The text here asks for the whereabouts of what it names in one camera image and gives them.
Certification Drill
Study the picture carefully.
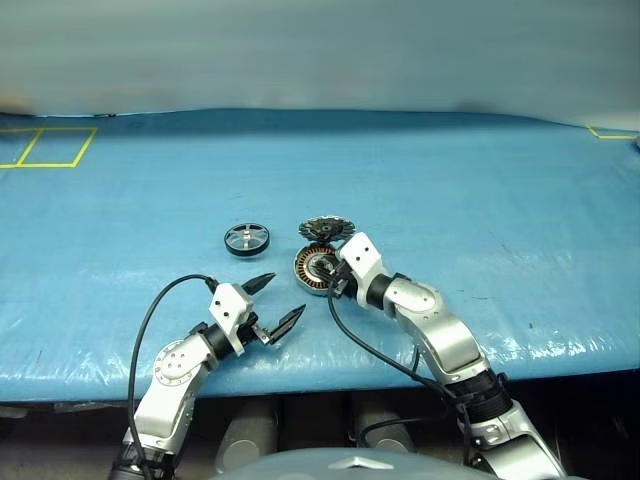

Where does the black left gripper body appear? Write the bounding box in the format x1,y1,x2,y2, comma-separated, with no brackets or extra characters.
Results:
239,310,274,347

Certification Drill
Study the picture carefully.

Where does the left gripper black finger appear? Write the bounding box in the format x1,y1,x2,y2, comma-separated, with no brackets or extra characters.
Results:
243,271,278,297
269,303,307,346

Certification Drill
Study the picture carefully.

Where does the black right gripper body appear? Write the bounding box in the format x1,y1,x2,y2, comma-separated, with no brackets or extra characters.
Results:
327,259,359,301

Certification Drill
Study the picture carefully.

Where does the silver round motor housing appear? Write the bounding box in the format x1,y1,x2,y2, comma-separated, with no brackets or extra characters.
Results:
292,242,347,300

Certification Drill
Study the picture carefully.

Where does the black spoked rotor ring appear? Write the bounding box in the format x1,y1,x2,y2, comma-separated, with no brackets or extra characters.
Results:
223,223,273,260

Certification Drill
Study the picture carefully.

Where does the round motor housing lid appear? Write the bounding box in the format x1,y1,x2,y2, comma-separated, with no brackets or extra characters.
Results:
298,214,356,245

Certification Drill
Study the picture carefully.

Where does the grey cylindrical shape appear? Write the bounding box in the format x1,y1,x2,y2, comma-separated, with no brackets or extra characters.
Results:
215,399,279,474
349,394,417,454

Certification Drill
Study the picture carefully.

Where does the blue plastic table cover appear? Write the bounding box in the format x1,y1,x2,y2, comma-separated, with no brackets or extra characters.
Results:
0,108,640,403

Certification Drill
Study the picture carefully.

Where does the grey robot torso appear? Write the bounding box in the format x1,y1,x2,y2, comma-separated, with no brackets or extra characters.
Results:
209,446,482,480

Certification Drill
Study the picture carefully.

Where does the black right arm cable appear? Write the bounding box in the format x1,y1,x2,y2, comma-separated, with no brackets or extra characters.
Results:
326,287,477,470

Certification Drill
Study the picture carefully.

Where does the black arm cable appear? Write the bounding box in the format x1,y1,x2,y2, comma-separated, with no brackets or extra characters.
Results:
326,287,477,470
126,273,219,480

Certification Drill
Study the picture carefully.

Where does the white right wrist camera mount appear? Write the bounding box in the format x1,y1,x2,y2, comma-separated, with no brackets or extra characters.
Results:
335,232,392,307

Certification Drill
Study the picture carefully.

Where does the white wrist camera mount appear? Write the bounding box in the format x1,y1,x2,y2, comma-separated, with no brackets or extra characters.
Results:
208,282,256,358
335,232,392,307

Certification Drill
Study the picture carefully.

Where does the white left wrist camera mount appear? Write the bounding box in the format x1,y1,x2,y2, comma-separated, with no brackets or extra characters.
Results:
208,282,256,358

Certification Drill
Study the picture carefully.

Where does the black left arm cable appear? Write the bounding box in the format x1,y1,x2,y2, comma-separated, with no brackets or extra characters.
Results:
126,273,219,480

